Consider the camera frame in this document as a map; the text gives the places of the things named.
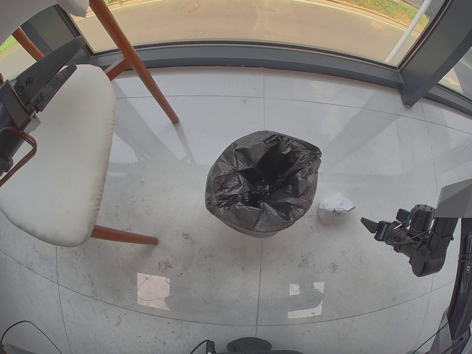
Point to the white trash bin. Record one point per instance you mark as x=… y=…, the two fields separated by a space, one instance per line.
x=261 y=234

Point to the crumpled white paper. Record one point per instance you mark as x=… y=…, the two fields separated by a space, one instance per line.
x=332 y=207

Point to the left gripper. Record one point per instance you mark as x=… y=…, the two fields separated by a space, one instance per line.
x=18 y=113

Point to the window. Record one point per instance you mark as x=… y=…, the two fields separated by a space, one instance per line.
x=258 y=52

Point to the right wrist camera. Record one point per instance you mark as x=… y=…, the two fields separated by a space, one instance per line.
x=402 y=214

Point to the white cushioned wooden chair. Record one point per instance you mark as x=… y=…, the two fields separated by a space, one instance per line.
x=66 y=160

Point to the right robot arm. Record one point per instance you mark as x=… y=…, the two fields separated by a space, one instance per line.
x=438 y=242

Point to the black plastic bag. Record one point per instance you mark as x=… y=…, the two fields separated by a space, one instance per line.
x=228 y=183

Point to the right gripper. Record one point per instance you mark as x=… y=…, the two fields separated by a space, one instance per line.
x=386 y=231

